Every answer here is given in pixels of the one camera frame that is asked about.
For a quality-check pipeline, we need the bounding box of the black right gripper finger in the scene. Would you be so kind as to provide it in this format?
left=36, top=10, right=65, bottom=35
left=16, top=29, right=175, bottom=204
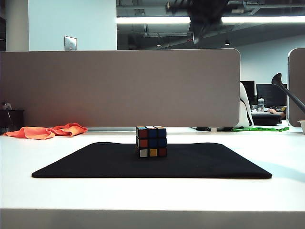
left=192, top=22, right=211, bottom=45

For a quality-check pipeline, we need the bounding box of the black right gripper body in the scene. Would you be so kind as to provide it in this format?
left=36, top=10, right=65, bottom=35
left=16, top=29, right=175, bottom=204
left=166, top=0, right=246, bottom=24

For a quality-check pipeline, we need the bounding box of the multicoloured Rubik's cube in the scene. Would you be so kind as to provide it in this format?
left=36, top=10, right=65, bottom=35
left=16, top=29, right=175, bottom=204
left=135, top=125, right=168, bottom=159

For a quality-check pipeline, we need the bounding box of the black mouse pad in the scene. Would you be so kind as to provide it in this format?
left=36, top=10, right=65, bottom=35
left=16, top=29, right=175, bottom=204
left=31, top=142, right=273, bottom=179

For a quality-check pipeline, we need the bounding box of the long linear ceiling light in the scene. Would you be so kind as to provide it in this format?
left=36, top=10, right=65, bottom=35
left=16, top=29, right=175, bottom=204
left=116, top=16, right=305, bottom=24

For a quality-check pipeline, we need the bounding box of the black computer monitor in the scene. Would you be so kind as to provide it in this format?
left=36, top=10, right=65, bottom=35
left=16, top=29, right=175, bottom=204
left=256, top=83, right=288, bottom=108
left=240, top=81, right=255, bottom=100

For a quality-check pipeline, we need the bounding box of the wide brown desk divider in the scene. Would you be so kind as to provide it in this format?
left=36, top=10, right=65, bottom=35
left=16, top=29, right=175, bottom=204
left=0, top=48, right=241, bottom=128

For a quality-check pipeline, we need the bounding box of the black padded case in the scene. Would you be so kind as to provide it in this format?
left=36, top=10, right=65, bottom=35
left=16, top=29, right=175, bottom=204
left=251, top=113, right=282, bottom=126

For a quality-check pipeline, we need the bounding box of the seated person in background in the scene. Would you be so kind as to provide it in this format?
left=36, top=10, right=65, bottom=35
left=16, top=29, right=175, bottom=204
left=268, top=106, right=288, bottom=120

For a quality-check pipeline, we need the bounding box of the orange cloth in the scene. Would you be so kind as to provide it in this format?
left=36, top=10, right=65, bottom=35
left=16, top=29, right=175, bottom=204
left=2, top=123, right=89, bottom=140

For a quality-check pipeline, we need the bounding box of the black pen holder cup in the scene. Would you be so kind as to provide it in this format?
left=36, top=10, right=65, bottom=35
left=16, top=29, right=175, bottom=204
left=0, top=109, right=25, bottom=135

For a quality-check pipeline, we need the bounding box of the white bag with black strap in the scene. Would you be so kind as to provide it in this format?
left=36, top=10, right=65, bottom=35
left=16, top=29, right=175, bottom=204
left=239, top=82, right=254, bottom=128

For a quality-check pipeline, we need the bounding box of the brown divider with white frame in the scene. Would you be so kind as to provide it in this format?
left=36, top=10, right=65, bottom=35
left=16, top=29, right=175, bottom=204
left=287, top=48, right=305, bottom=128

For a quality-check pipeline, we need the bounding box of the metal wall switch plate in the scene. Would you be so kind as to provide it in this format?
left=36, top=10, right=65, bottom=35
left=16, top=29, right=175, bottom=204
left=64, top=35, right=78, bottom=51

